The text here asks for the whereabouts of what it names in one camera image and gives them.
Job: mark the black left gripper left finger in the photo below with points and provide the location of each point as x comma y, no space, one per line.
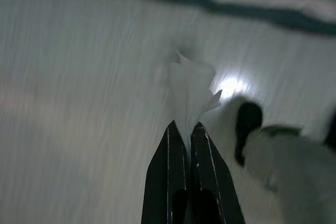
165,182

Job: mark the white tissue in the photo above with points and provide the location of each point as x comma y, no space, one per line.
189,87

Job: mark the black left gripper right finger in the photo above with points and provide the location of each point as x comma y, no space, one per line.
212,187

